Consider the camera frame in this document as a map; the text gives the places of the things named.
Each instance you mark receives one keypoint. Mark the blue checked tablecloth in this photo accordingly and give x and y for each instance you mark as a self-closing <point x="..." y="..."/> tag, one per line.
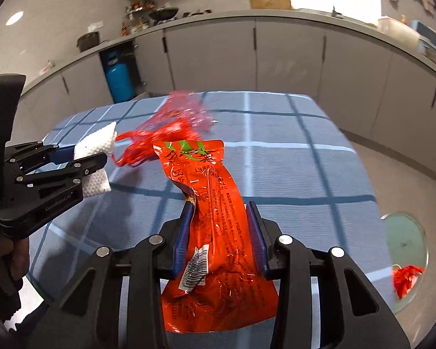
<point x="294" y="152"/>

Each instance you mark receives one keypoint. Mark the white foam sheet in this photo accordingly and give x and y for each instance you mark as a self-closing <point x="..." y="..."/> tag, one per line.
<point x="94" y="144"/>

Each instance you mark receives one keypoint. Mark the dark rice cooker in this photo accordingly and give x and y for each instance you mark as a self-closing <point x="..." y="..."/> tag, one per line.
<point x="88" y="41"/>

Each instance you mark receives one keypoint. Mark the spice rack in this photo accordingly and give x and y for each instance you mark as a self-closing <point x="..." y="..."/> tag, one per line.
<point x="138" y="11"/>

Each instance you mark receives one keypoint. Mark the white wall outlet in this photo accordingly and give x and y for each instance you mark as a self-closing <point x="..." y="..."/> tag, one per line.
<point x="96" y="26"/>

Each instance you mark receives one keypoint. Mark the round green trash bin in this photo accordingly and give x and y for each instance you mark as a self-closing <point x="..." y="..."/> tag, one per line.
<point x="407" y="240"/>

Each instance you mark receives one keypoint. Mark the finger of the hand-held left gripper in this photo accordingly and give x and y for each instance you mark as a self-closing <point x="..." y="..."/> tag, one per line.
<point x="63" y="154"/>
<point x="83" y="167"/>

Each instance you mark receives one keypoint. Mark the clear plastic container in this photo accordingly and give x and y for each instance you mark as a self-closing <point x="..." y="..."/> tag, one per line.
<point x="398" y="31"/>

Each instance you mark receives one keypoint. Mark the gas stove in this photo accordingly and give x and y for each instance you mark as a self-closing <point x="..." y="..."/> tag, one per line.
<point x="192" y="15"/>

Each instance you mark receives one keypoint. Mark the black wok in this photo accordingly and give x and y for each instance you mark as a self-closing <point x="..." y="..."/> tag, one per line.
<point x="163" y="13"/>

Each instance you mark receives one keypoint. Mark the red-orange food wrapper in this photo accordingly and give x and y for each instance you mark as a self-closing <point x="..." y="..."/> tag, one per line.
<point x="210" y="189"/>

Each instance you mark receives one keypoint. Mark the red wrapper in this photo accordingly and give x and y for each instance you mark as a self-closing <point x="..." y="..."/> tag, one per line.
<point x="407" y="280"/>

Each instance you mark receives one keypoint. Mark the grey kitchen counter cabinets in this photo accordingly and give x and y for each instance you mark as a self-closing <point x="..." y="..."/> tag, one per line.
<point x="287" y="54"/>

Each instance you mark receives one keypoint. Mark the round ceiling light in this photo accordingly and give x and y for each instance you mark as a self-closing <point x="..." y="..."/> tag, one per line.
<point x="14" y="18"/>

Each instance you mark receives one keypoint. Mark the red plastic bag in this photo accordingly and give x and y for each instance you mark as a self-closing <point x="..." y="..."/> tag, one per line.
<point x="174" y="127"/>

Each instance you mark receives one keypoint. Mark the person's left hand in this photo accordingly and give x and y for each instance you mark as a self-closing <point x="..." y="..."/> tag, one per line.
<point x="11" y="261"/>

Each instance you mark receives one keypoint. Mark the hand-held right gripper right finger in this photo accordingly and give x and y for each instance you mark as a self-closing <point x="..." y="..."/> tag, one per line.
<point x="256" y="240"/>

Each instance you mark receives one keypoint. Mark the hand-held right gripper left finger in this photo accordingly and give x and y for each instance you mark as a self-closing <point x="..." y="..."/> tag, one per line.
<point x="183" y="240"/>

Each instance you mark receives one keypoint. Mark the blue plastic container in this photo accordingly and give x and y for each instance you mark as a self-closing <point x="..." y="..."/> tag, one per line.
<point x="430" y="34"/>

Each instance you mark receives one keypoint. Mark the beige hanging cloth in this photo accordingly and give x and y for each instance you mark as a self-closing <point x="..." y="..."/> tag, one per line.
<point x="429" y="3"/>

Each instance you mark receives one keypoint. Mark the blue gas cylinder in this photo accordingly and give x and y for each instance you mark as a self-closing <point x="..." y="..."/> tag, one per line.
<point x="119" y="80"/>

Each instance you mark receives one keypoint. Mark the pink plastic bag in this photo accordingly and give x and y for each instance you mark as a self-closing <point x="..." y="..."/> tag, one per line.
<point x="189" y="103"/>

